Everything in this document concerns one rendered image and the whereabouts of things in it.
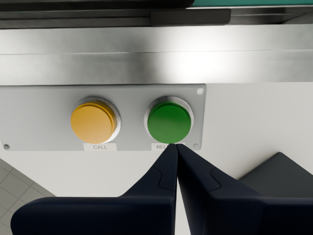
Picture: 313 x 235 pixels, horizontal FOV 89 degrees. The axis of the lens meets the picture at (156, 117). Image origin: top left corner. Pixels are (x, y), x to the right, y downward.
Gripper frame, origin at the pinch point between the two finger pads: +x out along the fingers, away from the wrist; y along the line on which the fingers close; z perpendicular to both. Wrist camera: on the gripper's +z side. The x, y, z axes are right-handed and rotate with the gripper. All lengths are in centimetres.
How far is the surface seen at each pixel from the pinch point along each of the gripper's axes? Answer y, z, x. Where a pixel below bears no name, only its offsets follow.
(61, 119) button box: 10.6, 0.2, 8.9
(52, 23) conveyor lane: 13.1, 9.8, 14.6
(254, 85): -13.2, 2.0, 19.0
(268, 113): -16.1, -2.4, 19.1
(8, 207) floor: 143, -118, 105
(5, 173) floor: 133, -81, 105
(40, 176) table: 23.8, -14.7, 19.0
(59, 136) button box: 11.2, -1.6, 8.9
